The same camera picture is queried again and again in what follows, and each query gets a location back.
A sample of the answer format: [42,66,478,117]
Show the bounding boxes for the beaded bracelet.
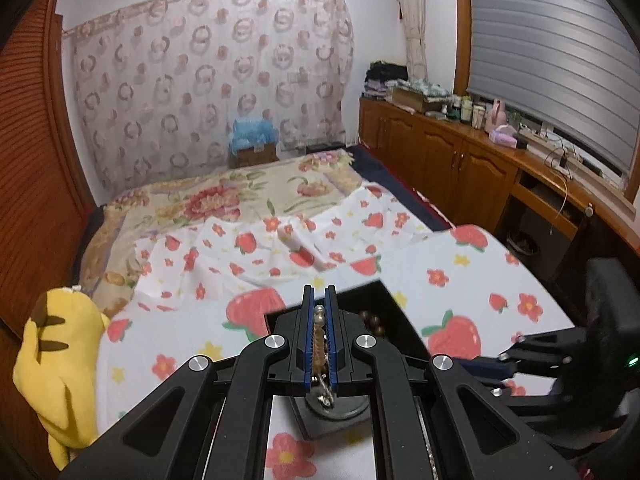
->
[311,304,337,409]

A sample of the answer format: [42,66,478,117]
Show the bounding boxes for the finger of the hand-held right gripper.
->
[462,327,594,382]
[490,382,576,420]

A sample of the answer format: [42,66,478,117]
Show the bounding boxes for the trash bin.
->
[507,230,542,262]

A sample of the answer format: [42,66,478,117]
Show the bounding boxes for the white cable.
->
[547,174,572,237]

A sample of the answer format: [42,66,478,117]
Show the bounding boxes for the long wooden cabinet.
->
[359,97,602,282]

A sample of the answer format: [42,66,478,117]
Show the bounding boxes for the gathered lace curtain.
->
[390,0,427,81]

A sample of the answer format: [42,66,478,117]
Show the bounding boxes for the white power strip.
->
[517,125,587,172]

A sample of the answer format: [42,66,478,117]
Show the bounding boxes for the brown cardboard box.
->
[391,86,447,114]

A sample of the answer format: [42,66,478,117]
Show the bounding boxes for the grey window blind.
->
[467,0,640,177]

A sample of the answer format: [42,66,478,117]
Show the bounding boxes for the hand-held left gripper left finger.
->
[57,284,317,480]

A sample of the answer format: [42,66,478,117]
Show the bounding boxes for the white strawberry print sheet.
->
[97,180,577,480]

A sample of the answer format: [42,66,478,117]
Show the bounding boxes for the blue plastic bag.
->
[229,117,279,151]

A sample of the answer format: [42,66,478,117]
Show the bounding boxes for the pink bottle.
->
[485,99,507,129]

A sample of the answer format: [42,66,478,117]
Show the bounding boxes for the black box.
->
[262,280,435,442]

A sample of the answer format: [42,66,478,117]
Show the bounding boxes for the brown slatted wardrobe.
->
[0,0,102,461]

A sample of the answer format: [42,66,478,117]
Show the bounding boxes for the floral blanket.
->
[80,147,382,311]

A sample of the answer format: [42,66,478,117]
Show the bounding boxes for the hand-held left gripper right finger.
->
[324,284,581,480]

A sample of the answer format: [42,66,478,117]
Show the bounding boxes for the ring pattern lace curtain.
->
[62,0,357,202]

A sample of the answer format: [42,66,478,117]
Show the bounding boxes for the row of cosmetic bottles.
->
[445,94,489,129]

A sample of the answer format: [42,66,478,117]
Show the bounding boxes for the patterned folded cloth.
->
[397,79,452,97]

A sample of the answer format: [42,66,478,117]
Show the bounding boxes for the pink tissue box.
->
[489,127,519,149]

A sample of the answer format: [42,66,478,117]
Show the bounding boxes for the stack of folded clothes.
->
[364,61,409,101]

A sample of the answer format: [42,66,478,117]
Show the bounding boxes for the dark brown storage box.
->
[229,142,279,170]

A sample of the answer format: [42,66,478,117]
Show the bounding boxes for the yellow plush toy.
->
[12,285,112,472]

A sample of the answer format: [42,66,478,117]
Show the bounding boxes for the brown wooden bead bracelet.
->
[359,310,389,339]

